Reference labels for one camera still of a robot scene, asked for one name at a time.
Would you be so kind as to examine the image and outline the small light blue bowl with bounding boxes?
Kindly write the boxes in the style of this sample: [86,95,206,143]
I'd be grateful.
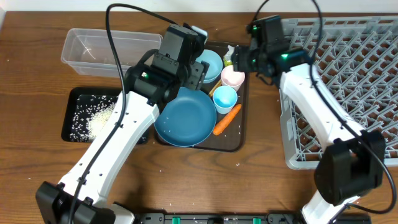
[196,49,223,83]

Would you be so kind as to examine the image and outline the pink plastic cup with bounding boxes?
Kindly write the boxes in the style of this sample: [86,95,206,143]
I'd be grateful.
[221,65,246,91]

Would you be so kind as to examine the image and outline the large dark blue plate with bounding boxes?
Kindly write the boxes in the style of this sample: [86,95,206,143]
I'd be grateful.
[154,87,216,147]

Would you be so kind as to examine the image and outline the pile of white rice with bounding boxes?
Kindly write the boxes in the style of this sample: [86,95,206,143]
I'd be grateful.
[68,95,118,142]

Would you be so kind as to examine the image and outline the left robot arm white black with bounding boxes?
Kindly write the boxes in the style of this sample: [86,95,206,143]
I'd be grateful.
[35,24,208,223]

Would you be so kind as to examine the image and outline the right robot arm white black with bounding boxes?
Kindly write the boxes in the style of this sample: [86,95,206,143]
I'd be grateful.
[232,16,389,223]

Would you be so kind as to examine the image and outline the grey dishwasher rack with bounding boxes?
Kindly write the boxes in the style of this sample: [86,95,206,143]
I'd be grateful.
[280,16,397,170]

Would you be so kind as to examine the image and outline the black waste tray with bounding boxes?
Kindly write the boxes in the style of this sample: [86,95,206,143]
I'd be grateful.
[60,87,149,145]

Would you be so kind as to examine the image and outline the yellow green snack wrapper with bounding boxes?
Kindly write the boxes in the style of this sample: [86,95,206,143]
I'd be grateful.
[223,45,236,67]

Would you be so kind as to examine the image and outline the wooden chopstick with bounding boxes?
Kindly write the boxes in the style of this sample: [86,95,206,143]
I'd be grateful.
[208,80,222,97]

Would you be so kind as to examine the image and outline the light blue plastic cup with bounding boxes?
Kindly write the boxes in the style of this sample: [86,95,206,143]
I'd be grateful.
[213,86,238,114]

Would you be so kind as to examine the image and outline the orange carrot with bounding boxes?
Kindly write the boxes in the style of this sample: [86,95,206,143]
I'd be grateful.
[213,104,242,136]

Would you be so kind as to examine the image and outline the brown serving tray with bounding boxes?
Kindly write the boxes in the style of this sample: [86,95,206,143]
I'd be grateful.
[155,80,249,152]

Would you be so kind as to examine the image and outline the clear plastic container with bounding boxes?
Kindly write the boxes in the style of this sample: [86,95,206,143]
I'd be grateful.
[61,28,162,78]

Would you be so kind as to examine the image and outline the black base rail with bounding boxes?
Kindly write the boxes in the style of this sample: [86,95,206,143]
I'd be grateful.
[133,212,373,224]

